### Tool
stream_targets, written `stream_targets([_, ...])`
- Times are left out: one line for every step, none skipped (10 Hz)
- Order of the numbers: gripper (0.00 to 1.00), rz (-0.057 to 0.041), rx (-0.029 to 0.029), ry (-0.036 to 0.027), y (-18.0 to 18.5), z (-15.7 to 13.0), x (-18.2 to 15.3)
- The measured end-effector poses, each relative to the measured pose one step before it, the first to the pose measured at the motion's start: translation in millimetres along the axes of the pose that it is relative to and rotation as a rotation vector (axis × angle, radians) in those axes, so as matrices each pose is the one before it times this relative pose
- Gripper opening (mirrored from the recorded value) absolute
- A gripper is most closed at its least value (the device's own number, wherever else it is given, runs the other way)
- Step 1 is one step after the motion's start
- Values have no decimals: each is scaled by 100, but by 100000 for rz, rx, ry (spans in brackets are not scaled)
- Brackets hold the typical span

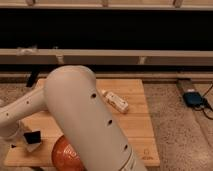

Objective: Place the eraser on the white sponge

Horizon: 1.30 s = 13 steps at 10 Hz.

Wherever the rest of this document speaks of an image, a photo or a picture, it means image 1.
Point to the black eraser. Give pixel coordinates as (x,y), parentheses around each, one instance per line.
(33,137)

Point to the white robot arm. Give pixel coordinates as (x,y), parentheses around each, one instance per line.
(70,94)

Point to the white sponge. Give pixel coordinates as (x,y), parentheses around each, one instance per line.
(32,147)

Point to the wooden table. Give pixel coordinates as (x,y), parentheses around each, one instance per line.
(136,124)

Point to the orange bowl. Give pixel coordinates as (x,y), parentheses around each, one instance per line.
(64,157)

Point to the blue power adapter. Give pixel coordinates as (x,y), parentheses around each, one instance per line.
(193,98)

